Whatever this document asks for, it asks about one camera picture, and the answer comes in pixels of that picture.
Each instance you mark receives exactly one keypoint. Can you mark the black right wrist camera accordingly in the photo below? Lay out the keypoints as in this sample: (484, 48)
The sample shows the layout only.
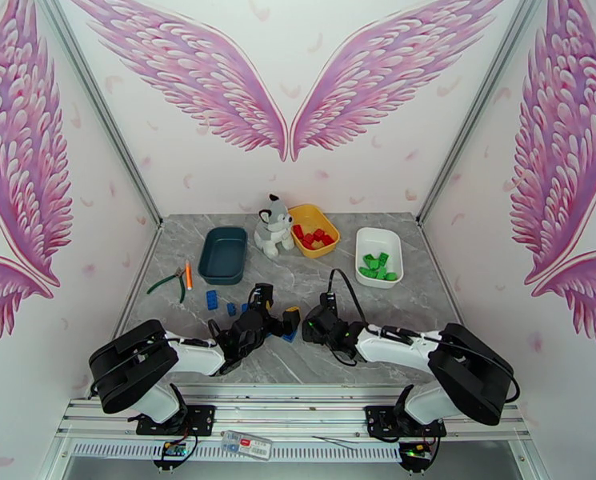
(327, 304)

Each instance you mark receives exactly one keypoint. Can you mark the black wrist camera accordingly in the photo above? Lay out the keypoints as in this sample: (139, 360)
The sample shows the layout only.
(327, 304)
(261, 297)

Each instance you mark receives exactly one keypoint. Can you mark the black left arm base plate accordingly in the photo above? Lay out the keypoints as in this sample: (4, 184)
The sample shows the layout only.
(200, 418)

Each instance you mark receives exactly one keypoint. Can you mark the yellow plastic bin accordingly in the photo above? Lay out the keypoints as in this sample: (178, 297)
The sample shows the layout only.
(312, 213)

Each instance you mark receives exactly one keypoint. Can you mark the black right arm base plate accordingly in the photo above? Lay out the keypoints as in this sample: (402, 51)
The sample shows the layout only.
(377, 421)

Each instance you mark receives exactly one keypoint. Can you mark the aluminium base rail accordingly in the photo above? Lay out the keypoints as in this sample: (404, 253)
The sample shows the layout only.
(287, 408)

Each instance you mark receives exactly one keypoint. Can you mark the small label card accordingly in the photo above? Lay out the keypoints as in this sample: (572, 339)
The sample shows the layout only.
(246, 445)

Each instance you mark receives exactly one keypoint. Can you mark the grey white husky plush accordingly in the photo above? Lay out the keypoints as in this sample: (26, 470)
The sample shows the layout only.
(272, 228)

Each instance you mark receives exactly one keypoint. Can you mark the green two-by-four lego brick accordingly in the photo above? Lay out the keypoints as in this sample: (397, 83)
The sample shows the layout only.
(384, 257)

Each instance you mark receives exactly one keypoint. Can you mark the metal tweezers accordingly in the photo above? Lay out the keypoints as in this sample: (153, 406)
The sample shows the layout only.
(335, 442)

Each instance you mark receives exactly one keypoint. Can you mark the perforated metal strip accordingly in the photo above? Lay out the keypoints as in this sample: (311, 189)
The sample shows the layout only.
(127, 449)

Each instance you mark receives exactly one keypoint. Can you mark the orange marker pen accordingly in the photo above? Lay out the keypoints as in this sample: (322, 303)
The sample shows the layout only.
(188, 276)

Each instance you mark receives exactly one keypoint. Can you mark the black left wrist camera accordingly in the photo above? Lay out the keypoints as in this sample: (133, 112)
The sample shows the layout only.
(261, 297)

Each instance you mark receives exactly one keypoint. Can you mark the white plastic bin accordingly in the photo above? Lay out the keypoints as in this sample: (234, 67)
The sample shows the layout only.
(377, 243)

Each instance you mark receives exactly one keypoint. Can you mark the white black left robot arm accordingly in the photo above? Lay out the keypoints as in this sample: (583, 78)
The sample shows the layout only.
(192, 356)

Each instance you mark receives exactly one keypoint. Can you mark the small circuit board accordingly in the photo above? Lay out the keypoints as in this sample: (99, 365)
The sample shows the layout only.
(172, 451)
(417, 453)

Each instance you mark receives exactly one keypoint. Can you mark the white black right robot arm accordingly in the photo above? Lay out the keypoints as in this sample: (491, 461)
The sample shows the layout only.
(397, 351)

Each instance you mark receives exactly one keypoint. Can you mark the aluminium frame post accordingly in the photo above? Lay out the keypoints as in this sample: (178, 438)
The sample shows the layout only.
(102, 113)
(477, 113)

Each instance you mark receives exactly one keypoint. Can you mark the teal plastic bin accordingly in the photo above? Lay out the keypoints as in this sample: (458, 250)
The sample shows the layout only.
(222, 258)

